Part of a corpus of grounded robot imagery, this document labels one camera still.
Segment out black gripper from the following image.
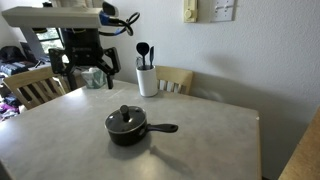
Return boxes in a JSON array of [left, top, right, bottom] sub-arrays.
[[48, 27, 121, 92]]

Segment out glass pot lid black knob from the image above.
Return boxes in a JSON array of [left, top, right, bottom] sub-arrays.
[[104, 104, 147, 135]]

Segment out teal tissue box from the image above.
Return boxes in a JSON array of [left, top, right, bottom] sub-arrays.
[[81, 67, 108, 90]]

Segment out window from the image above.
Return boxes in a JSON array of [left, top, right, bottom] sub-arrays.
[[34, 27, 65, 55]]

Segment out metal whisk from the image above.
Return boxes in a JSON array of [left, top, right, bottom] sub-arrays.
[[134, 56, 143, 70]]

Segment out slatted wooden chair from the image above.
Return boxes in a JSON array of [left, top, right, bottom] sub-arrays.
[[2, 65, 72, 111]]

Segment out black kitchen utensils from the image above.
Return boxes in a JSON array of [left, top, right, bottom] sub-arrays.
[[135, 41, 150, 71]]

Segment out white utensil holder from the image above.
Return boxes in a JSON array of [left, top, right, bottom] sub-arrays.
[[135, 65, 159, 98]]

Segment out black spatula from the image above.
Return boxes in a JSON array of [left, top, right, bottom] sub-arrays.
[[148, 45, 156, 70]]

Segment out black bag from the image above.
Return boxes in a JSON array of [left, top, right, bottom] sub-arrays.
[[0, 45, 25, 63]]

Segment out pile of clothes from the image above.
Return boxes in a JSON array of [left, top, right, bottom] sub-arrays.
[[0, 59, 38, 122]]

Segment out wooden chair with short slats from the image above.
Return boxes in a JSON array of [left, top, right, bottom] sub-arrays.
[[154, 65, 195, 96]]

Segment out light wooden furniture edge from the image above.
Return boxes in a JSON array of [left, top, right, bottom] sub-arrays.
[[277, 105, 320, 180]]

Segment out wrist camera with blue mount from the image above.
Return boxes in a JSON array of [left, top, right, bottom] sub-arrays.
[[99, 1, 120, 27]]

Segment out black looped cable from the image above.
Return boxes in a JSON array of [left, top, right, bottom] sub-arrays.
[[98, 11, 141, 37]]

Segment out black saucepan with handle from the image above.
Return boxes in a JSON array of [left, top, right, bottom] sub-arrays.
[[104, 109, 179, 147]]

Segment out beige wall thermostat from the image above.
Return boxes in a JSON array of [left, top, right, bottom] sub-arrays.
[[182, 0, 199, 24]]

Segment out white light switch plate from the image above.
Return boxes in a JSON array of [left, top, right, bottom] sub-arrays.
[[210, 0, 236, 23]]

